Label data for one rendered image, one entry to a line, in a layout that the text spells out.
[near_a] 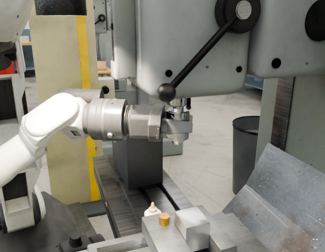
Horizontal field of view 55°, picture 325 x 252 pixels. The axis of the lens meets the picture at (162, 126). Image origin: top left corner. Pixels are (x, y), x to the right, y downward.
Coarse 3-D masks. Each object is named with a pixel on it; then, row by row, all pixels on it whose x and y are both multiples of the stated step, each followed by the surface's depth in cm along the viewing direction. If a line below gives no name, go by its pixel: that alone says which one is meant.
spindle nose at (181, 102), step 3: (174, 99) 61; (177, 99) 61; (180, 99) 61; (183, 99) 61; (186, 99) 61; (168, 102) 62; (171, 102) 62; (174, 102) 61; (177, 102) 61; (180, 102) 61; (183, 102) 61; (186, 102) 62; (171, 105) 62; (174, 105) 61; (177, 105) 61; (180, 105) 61; (183, 105) 61
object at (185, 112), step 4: (168, 108) 64; (172, 108) 64; (184, 108) 64; (168, 112) 63; (172, 112) 62; (176, 112) 62; (180, 112) 62; (184, 112) 62; (188, 112) 63; (172, 116) 62; (176, 116) 62; (180, 116) 62; (184, 116) 62
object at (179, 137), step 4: (168, 116) 63; (188, 116) 63; (184, 120) 63; (188, 120) 64; (168, 136) 64; (172, 136) 64; (176, 136) 63; (180, 136) 63; (184, 136) 64; (188, 136) 65; (172, 140) 64; (176, 140) 64; (180, 140) 64
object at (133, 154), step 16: (112, 144) 117; (128, 144) 96; (144, 144) 98; (160, 144) 100; (128, 160) 97; (144, 160) 99; (160, 160) 101; (128, 176) 99; (144, 176) 101; (160, 176) 103
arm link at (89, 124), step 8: (64, 88) 68; (72, 88) 68; (80, 88) 68; (80, 96) 67; (88, 96) 67; (96, 96) 66; (80, 104) 64; (88, 104) 65; (96, 104) 63; (80, 112) 63; (88, 112) 62; (96, 112) 62; (80, 120) 63; (88, 120) 62; (96, 120) 62; (64, 128) 64; (72, 128) 63; (80, 128) 64; (88, 128) 63; (96, 128) 62; (72, 136) 68; (80, 136) 68; (96, 136) 64
